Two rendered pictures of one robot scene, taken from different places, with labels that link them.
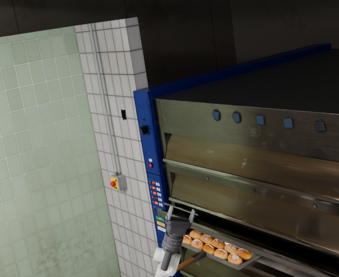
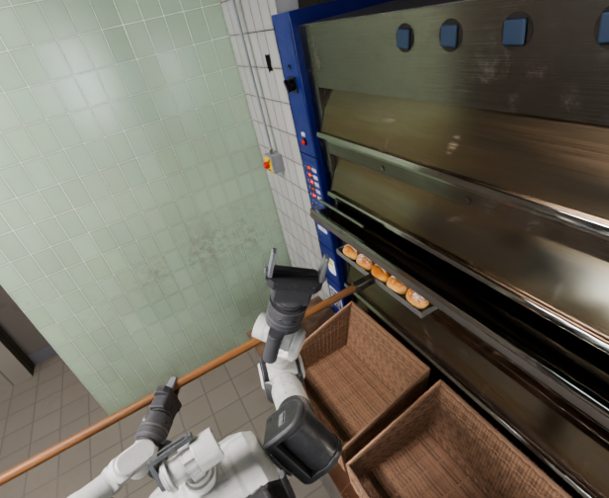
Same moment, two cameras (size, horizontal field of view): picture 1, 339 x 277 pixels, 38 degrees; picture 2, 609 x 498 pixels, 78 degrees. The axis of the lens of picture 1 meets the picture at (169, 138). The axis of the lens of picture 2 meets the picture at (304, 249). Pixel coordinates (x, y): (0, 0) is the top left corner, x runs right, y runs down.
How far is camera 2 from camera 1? 158 cm
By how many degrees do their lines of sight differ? 23
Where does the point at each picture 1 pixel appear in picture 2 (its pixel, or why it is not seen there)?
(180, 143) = (342, 105)
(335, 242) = not seen: outside the picture
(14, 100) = (119, 45)
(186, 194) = (351, 189)
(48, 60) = not seen: outside the picture
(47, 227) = (195, 215)
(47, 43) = not seen: outside the picture
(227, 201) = (412, 209)
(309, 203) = not seen: outside the picture
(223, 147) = (412, 111)
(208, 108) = (389, 25)
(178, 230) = (292, 295)
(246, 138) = (466, 87)
